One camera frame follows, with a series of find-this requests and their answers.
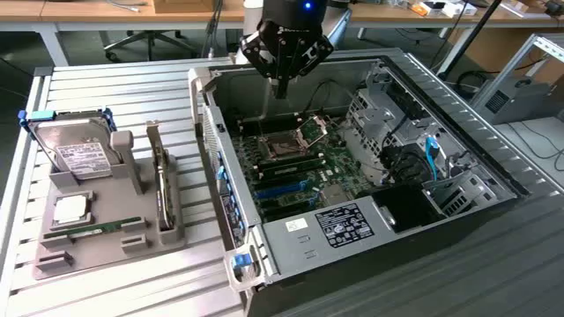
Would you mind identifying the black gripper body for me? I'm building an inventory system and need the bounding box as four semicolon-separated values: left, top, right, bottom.
259;0;330;38

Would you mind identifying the graphics card with metal bracket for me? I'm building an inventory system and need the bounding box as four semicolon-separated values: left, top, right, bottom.
145;120;178;232

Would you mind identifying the locking lever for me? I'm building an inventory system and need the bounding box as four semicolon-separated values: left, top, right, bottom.
259;98;269;138

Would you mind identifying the cardboard box on desk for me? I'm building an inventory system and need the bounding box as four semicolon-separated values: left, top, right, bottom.
153;0;222;14

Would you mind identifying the metal socket cover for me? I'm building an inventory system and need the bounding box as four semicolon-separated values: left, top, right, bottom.
298;115;330;148

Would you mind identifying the wooden desk with small boxes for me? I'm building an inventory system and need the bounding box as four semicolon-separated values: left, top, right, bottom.
347;0;564;40

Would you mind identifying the metal disk bay cage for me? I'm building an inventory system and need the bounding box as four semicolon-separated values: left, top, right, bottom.
346;87;442;166

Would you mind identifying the black office chair base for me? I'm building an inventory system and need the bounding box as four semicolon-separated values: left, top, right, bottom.
103;29;199;62

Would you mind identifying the CPU socket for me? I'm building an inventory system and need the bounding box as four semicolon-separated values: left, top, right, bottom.
259;131;306;162

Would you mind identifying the black slanted pole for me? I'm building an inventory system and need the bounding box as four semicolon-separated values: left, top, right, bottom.
437;0;503;77

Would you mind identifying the blue expansion slot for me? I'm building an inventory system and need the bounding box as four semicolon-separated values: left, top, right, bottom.
255;178;310;199

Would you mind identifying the wooden desk with grey legs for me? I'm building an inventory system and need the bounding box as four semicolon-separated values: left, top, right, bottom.
0;0;266;67

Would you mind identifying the large brown cardboard box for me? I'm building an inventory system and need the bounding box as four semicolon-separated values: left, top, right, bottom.
449;28;542;77

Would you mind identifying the silver hard disk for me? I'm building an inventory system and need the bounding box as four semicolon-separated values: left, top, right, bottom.
34;114;123;181

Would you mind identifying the blue disk caddy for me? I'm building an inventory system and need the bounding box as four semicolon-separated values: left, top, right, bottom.
18;107;119;139

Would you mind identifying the silver power supply unit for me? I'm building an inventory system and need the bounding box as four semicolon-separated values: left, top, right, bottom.
254;196;401;275

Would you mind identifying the silver CPU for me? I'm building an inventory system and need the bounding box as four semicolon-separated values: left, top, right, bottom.
53;194;90;224

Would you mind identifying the open black PC case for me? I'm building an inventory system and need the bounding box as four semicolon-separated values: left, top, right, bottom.
189;54;533;317

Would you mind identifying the green RAM stick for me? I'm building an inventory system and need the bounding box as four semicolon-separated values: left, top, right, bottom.
43;217;145;238

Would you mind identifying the grey printed parts rack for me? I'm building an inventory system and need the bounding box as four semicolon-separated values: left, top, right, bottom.
33;130;191;281

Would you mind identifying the black coiled cable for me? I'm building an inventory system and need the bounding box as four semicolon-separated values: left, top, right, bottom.
457;71;493;96

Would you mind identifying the black wire bundle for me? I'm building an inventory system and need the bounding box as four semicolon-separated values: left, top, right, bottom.
382;145;434;182

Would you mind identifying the blue wire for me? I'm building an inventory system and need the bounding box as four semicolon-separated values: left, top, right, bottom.
426;135;442;181

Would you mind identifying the aluminium profile frame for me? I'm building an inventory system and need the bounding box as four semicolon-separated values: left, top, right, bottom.
470;32;564;110

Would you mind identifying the grey box with handle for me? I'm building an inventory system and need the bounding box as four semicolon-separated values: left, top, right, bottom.
483;77;564;125

